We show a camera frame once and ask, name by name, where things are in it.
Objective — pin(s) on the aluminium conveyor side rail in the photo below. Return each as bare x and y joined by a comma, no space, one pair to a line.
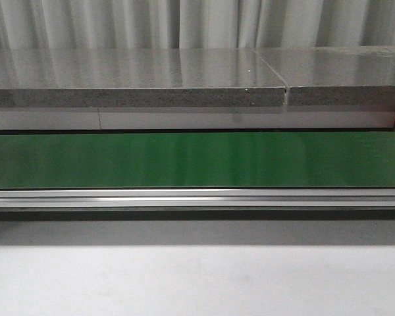
201,198

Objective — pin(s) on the grey pleated curtain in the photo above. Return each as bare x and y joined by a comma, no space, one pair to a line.
195,24

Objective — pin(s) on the grey stone counter slab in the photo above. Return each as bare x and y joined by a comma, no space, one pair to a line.
109,78

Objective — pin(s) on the green conveyor belt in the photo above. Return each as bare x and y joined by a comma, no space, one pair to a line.
191,159

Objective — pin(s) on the white counter base panel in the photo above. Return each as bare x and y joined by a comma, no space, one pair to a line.
169,118

